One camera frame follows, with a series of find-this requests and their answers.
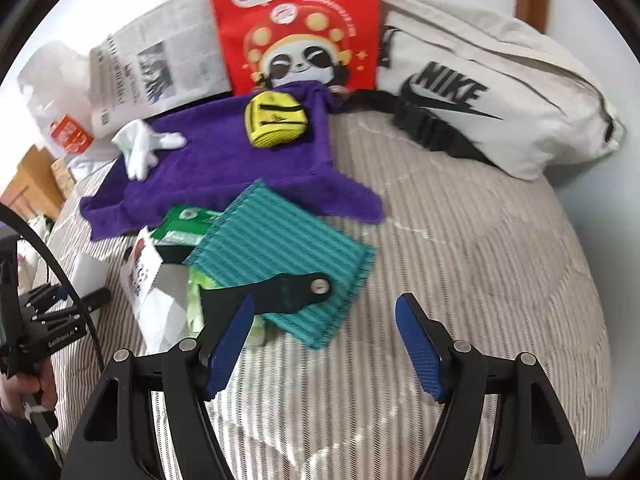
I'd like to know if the teal striped cloth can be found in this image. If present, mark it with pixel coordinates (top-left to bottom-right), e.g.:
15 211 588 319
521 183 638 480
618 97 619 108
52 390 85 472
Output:
182 178 377 351

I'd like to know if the person's left hand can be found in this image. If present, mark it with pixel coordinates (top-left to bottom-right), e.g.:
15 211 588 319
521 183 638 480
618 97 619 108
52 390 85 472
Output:
0 360 58 413

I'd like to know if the white glove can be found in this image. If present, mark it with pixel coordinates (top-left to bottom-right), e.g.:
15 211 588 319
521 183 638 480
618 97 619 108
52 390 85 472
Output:
112 119 187 181

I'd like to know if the yellow zip pouch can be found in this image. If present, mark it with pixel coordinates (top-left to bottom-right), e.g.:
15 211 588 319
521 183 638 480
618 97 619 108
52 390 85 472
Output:
243 89 309 150

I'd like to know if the white foam block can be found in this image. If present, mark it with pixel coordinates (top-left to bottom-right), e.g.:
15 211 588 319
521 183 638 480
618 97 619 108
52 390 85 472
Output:
67 252 108 296

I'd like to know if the light green wipes packet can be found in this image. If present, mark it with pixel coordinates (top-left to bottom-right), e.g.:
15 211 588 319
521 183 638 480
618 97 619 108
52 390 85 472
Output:
185 267 273 348

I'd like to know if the wooden bedside furniture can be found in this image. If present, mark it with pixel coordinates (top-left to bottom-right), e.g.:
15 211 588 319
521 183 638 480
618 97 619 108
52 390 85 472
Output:
0 145 76 221

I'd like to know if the red panda print paper bag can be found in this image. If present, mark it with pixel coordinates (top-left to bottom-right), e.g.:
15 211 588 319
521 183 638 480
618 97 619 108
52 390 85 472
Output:
204 0 381 97

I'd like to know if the white canvas waist bag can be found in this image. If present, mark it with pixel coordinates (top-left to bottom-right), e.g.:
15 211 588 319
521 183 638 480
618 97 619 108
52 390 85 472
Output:
342 0 627 182

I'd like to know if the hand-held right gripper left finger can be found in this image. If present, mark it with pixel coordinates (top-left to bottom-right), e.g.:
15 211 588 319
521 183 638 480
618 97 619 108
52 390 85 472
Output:
60 292 258 480

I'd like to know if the striped bed quilt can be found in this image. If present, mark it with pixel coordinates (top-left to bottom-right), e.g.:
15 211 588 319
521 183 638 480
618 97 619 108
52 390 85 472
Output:
47 110 613 480

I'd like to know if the person's dark clothing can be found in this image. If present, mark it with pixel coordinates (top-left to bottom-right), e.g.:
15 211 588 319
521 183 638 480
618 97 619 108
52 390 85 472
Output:
0 400 63 480

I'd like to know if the green tissue packet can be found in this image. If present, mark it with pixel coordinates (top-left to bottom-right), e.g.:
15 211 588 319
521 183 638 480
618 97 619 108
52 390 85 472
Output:
150 204 226 248

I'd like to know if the white plastic shopping bag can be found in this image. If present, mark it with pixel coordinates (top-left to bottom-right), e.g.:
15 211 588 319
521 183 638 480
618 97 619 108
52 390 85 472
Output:
16 40 123 171

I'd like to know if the purple towel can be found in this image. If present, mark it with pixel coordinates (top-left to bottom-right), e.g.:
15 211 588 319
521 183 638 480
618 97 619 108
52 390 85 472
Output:
80 81 386 242

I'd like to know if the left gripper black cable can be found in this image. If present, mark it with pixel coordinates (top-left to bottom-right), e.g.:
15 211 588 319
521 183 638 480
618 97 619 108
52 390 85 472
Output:
0 202 108 368

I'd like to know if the folded newspaper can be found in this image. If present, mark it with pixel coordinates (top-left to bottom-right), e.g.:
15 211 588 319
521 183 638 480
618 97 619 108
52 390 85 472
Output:
89 0 233 140

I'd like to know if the white strawberry print sachet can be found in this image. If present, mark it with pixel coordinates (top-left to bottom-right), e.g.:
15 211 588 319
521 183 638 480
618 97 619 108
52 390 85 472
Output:
119 226 163 318

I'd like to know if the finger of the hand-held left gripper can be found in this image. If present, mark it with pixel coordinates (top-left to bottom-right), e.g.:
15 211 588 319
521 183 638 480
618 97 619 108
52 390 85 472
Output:
37 287 112 328
22 284 71 308

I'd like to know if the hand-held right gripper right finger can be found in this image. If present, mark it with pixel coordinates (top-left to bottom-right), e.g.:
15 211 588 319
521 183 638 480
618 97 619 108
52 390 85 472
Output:
394 292 586 480

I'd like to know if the white paper sheet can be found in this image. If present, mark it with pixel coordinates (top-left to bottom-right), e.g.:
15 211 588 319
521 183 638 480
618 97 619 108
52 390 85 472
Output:
134 262 203 356

